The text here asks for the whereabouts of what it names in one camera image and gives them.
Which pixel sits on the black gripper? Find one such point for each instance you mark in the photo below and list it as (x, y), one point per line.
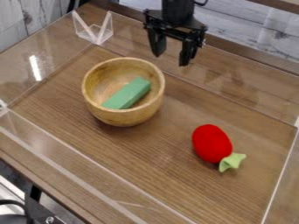
(174, 22)

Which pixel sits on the green rectangular block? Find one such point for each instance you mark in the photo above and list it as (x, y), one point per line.
(128, 94)

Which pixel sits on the light wooden bowl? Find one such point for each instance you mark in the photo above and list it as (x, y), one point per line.
(105, 78)

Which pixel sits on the red plush strawberry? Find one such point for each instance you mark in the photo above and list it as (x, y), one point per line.
(214, 148)

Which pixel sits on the clear acrylic corner bracket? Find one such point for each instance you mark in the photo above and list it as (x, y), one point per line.
(96, 34)

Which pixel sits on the clear acrylic tray wall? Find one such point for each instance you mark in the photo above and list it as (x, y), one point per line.
(85, 186)

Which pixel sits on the black table leg bracket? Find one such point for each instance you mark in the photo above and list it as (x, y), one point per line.
(44, 212)

